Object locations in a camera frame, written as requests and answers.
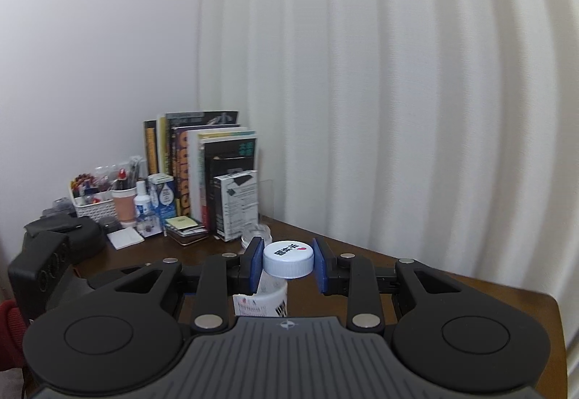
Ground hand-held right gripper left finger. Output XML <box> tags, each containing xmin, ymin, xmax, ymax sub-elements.
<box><xmin>93</xmin><ymin>236</ymin><xmax>266</xmax><ymax>333</ymax></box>

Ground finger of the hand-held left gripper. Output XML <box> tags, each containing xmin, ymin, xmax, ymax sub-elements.
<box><xmin>85</xmin><ymin>262</ymin><xmax>155</xmax><ymax>290</ymax></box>

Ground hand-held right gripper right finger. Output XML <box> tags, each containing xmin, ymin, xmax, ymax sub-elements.
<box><xmin>312</xmin><ymin>237</ymin><xmax>486</xmax><ymax>333</ymax></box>

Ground white bottle cap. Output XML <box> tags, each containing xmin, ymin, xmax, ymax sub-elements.
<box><xmin>262</xmin><ymin>240</ymin><xmax>315</xmax><ymax>280</ymax></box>

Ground clear drinking glass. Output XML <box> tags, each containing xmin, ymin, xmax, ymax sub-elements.
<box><xmin>241</xmin><ymin>222</ymin><xmax>273</xmax><ymax>251</ymax></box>

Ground clear plastic bottle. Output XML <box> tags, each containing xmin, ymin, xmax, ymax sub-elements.
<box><xmin>233</xmin><ymin>275</ymin><xmax>290</xmax><ymax>318</ymax></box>

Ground person's left forearm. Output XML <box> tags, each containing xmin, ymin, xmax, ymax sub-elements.
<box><xmin>0</xmin><ymin>297</ymin><xmax>29</xmax><ymax>375</ymax></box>

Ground small white bottle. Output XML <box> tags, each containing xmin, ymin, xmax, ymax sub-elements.
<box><xmin>134</xmin><ymin>181</ymin><xmax>153</xmax><ymax>216</ymax></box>

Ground white notepad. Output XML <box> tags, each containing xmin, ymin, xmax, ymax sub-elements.
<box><xmin>107</xmin><ymin>228</ymin><xmax>145</xmax><ymax>250</ymax></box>

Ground black pouch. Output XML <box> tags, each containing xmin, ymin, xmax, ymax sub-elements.
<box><xmin>24</xmin><ymin>218</ymin><xmax>106</xmax><ymax>266</ymax></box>

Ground white product box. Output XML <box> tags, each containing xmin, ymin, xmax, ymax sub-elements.
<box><xmin>212</xmin><ymin>170</ymin><xmax>259</xmax><ymax>242</ymax></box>

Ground brown paper cup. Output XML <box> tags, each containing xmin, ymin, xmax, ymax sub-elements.
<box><xmin>112</xmin><ymin>188</ymin><xmax>137</xmax><ymax>226</ymax></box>

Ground white plastic basket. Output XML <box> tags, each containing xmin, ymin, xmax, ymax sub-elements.
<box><xmin>69</xmin><ymin>188</ymin><xmax>116</xmax><ymax>219</ymax></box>

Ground grey device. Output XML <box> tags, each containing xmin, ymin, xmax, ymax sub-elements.
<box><xmin>42</xmin><ymin>198</ymin><xmax>75</xmax><ymax>220</ymax></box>

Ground yellow sticky notes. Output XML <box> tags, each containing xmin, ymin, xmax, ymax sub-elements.
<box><xmin>165</xmin><ymin>216</ymin><xmax>203</xmax><ymax>231</ymax></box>

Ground blue white eye drop box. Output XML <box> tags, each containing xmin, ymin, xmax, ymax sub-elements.
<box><xmin>148</xmin><ymin>174</ymin><xmax>178</xmax><ymax>219</ymax></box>

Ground bunch of pens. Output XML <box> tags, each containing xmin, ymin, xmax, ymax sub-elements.
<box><xmin>112</xmin><ymin>155</ymin><xmax>146</xmax><ymax>192</ymax></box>

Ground row of books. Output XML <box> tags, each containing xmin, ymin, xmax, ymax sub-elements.
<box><xmin>144</xmin><ymin>111</ymin><xmax>258</xmax><ymax>230</ymax></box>

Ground white curtain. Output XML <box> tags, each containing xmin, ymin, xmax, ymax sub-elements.
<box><xmin>194</xmin><ymin>0</ymin><xmax>579</xmax><ymax>293</ymax></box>

